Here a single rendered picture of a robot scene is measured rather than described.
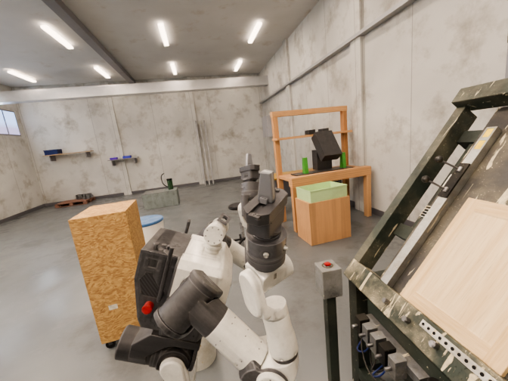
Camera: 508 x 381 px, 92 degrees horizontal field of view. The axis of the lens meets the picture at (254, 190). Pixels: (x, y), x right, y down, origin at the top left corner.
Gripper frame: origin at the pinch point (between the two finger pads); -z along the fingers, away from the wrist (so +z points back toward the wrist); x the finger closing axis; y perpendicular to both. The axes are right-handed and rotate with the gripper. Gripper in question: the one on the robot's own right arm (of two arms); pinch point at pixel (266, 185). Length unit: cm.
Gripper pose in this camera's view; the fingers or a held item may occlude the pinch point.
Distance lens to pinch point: 47.5
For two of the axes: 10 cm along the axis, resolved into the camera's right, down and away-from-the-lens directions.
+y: 8.8, 2.1, -4.3
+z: 0.1, 8.9, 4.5
